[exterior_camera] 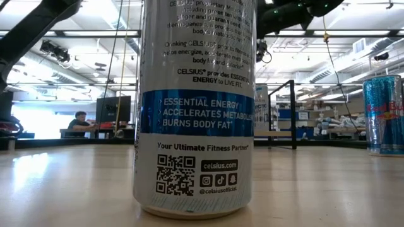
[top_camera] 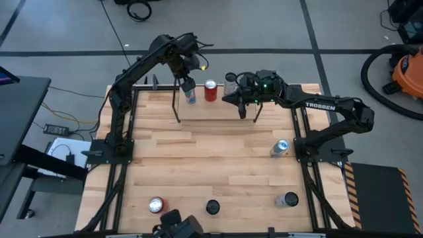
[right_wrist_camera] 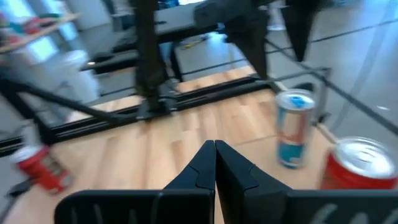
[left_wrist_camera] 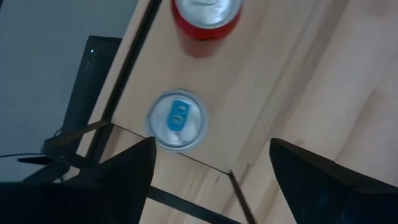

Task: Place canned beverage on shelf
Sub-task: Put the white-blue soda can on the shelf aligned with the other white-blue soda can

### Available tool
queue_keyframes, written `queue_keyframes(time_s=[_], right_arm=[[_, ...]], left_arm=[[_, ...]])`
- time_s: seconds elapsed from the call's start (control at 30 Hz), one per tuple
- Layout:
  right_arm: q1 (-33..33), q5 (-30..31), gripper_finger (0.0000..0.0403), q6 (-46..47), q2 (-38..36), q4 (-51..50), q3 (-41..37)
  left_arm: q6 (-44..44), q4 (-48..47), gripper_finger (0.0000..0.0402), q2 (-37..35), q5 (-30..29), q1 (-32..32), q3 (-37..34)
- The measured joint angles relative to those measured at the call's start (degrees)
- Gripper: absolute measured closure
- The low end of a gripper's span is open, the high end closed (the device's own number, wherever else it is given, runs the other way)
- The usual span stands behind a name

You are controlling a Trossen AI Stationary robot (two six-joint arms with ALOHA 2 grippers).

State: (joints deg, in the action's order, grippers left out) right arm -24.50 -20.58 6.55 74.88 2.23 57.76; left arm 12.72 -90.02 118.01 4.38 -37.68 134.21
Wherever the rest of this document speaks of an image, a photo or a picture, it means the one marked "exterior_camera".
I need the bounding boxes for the white Celsius can blue band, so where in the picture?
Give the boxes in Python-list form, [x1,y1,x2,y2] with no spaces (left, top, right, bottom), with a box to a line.
[132,0,256,220]

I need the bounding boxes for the white Celsius Arctic can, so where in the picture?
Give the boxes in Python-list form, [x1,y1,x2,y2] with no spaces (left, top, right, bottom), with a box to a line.
[254,84,270,132]

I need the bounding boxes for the silver blue Red Bull can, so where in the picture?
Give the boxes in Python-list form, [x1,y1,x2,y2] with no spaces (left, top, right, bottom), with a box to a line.
[362,74,404,158]

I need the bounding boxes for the wooden shelf with black legs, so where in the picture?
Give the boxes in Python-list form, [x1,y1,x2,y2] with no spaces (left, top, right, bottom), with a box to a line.
[254,79,297,150]

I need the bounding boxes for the blue storage bin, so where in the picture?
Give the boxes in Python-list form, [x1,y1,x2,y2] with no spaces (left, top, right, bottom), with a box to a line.
[296,127,315,139]
[278,108,298,120]

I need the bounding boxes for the black computer monitor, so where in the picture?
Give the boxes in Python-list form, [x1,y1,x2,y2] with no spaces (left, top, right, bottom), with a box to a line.
[95,95,132,124]

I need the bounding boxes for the office desk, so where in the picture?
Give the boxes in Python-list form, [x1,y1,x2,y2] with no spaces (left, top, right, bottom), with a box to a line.
[59,127,135,139]

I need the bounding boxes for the person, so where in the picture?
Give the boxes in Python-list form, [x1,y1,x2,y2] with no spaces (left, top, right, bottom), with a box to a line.
[67,110,98,138]

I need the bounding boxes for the wooden top steel workbench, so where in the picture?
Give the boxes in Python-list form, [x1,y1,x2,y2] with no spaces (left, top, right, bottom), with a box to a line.
[315,125,367,141]

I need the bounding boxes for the clear plastic wrapped bundle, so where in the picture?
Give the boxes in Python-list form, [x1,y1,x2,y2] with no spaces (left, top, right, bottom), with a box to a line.
[315,113,364,129]

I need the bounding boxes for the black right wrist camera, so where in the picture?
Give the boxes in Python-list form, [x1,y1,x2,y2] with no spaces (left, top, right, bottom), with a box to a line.
[256,39,273,64]

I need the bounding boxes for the hanging yellow black cable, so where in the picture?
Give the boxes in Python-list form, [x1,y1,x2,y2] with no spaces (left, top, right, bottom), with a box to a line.
[321,15,360,133]

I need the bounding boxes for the black ceiling mounted camera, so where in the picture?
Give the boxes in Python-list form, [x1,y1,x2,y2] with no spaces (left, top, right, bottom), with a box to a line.
[39,40,72,64]

